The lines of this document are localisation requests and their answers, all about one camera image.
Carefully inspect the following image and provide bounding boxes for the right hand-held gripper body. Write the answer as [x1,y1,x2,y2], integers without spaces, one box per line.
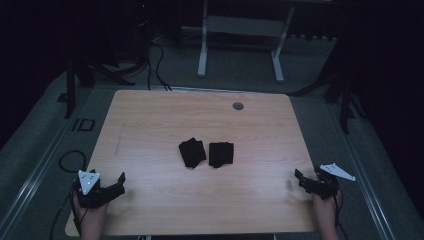
[310,162,357,201]

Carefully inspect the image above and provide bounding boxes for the person's right hand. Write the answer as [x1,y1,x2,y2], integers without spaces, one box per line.
[311,190,342,219]

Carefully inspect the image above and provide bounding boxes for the grey metal floor rail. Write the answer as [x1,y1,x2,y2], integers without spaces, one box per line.
[328,103,398,240]
[0,87,98,240]

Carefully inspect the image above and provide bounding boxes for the person's left hand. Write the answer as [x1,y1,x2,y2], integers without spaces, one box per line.
[72,193,110,225]

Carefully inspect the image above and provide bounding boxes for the hand-held gripper cable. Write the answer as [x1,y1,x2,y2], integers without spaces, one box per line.
[48,186,84,240]
[332,187,350,240]

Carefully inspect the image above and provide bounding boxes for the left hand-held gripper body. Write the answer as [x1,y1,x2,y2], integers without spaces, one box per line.
[73,168,114,210]

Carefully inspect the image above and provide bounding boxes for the black folded cloth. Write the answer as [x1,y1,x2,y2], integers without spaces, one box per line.
[208,141,235,169]
[178,136,208,169]

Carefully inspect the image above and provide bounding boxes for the black tripod stand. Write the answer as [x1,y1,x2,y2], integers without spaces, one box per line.
[288,36,367,136]
[56,49,136,120]

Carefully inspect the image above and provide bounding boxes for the left hand-held gripper cable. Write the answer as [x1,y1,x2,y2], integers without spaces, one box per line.
[48,186,84,240]

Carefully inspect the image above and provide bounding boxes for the black rectangular floor frame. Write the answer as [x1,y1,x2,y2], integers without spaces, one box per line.
[70,117,97,133]

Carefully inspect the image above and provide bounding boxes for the right hand-held gripper cable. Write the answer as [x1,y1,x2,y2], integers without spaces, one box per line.
[332,187,350,240]

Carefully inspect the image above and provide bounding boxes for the white metal desk frame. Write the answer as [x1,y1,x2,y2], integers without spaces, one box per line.
[196,0,297,84]

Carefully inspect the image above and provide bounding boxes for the black looped cable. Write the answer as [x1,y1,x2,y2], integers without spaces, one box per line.
[58,149,88,174]

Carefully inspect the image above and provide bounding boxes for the black floor cable bundle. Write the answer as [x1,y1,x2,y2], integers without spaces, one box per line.
[145,19,174,92]

